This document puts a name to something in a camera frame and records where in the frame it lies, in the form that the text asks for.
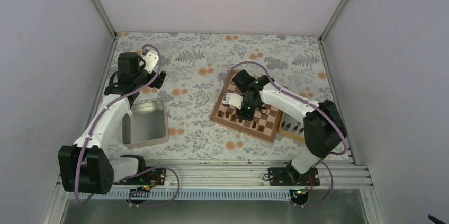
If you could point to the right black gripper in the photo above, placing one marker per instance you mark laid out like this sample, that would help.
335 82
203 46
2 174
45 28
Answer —
248 116

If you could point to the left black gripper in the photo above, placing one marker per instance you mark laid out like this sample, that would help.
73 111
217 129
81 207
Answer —
160 80

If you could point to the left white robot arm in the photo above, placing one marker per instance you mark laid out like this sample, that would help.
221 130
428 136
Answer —
84 165

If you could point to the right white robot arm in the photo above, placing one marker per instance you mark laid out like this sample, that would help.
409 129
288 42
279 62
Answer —
323 128

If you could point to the yellow tin with dark pieces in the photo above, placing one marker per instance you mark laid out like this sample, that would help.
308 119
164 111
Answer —
291 128

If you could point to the wooden chessboard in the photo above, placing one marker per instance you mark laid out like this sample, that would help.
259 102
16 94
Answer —
268 116

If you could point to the empty silver metal tin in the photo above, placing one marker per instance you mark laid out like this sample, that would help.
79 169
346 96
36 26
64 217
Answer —
145 124

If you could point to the floral patterned table mat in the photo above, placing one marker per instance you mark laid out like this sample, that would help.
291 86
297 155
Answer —
196 66

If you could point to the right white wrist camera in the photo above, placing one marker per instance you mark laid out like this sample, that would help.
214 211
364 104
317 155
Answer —
233 99

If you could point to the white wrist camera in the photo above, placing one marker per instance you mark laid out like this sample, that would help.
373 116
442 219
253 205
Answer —
151 59
233 99

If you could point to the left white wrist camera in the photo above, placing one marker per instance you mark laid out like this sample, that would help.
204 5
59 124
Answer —
151 59

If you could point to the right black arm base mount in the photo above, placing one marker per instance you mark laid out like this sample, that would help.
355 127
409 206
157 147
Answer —
280 178

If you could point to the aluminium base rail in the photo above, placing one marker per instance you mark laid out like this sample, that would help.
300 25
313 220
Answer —
242 181

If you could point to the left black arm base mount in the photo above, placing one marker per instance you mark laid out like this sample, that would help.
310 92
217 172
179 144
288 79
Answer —
144 183

